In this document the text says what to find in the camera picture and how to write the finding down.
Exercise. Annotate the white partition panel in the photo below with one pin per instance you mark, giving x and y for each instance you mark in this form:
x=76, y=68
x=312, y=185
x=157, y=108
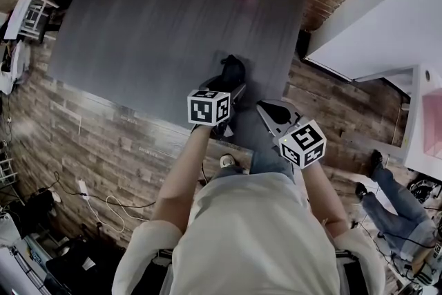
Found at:
x=373, y=10

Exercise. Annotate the person's jeans leg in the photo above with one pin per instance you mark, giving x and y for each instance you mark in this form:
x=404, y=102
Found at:
x=271, y=164

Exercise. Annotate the white power strip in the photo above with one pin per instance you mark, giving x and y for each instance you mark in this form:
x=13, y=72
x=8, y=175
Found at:
x=83, y=189

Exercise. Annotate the pink translucent box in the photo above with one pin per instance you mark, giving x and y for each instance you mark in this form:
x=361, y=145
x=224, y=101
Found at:
x=433, y=124

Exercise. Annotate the white desk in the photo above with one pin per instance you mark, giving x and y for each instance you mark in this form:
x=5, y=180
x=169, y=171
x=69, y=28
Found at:
x=418, y=114

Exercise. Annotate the white cloth pile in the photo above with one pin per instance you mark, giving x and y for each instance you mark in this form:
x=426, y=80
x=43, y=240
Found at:
x=14, y=67

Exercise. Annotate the dark grey table white legs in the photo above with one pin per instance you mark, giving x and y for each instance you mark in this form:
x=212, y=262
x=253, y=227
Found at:
x=165, y=31

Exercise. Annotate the small white table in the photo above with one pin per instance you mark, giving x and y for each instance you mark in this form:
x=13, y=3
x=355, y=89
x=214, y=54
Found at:
x=20, y=17

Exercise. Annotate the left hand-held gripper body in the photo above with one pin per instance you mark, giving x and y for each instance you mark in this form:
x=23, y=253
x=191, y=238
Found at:
x=203, y=108

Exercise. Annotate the person's left forearm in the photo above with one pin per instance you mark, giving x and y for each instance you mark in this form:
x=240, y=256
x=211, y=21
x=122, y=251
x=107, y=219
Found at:
x=179, y=179

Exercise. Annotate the person's white shirt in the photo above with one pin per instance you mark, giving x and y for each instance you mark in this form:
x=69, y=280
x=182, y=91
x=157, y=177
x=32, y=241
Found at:
x=252, y=238

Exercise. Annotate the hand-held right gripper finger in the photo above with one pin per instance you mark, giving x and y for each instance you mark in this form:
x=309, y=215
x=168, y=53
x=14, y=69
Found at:
x=279, y=112
x=267, y=119

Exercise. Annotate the black equipment bag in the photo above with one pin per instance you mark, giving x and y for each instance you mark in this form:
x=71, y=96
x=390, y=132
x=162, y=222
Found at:
x=34, y=214

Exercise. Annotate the person's right forearm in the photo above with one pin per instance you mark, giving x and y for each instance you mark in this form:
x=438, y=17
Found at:
x=323, y=197

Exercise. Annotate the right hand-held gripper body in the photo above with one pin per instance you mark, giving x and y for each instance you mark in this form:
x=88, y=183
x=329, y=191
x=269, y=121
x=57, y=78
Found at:
x=304, y=145

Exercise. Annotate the black pouch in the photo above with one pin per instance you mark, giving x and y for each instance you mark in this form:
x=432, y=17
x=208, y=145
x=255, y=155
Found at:
x=233, y=72

